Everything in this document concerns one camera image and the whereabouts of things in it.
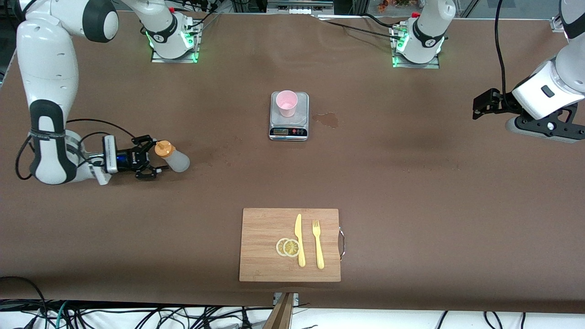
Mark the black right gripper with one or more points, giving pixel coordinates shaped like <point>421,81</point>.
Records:
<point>134,158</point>

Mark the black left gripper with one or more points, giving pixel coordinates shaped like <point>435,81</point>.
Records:
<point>501,102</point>

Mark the clear sauce bottle orange cap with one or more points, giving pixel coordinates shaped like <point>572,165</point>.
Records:
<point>178,161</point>

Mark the pink plastic cup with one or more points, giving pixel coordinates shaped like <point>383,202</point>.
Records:
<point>287,103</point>

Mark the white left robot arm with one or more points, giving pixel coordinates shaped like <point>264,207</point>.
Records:
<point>548,87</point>

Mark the silver digital kitchen scale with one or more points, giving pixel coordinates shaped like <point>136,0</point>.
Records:
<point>289,125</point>

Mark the orange toy items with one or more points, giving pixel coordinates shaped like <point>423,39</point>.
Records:
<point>388,5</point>

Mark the brown table cover sheet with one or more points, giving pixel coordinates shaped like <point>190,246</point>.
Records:
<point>411,228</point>

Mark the wooden cutting board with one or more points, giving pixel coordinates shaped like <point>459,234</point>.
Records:
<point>265,256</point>

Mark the lemon slice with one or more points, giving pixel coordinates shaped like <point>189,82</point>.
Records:
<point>279,247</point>
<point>291,247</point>

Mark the yellow plastic knife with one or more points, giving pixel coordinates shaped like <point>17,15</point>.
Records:
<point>299,237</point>

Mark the yellow plastic fork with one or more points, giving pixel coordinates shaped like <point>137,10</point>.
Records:
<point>318,246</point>

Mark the wooden beam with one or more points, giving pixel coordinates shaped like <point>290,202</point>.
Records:
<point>279,315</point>

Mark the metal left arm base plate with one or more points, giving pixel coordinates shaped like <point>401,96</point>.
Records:
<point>432,65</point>

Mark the metal bracket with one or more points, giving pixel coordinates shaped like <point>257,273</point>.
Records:
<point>296,298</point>

